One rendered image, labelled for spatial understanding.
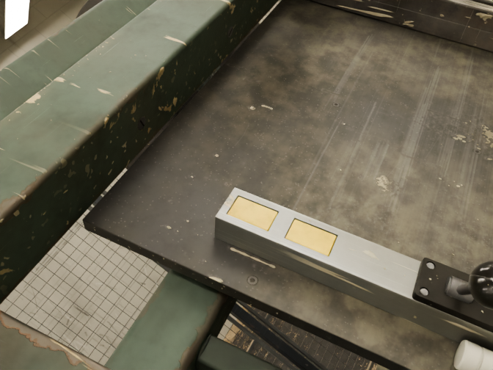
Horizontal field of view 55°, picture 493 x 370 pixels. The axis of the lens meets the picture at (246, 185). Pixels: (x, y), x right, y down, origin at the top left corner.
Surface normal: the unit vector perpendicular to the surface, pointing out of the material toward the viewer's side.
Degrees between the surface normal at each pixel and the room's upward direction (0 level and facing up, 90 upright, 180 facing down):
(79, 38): 90
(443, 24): 90
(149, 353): 60
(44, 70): 90
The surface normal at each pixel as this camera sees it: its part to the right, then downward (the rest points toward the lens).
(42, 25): 0.44, -0.29
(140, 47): 0.07, -0.66
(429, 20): -0.43, 0.65
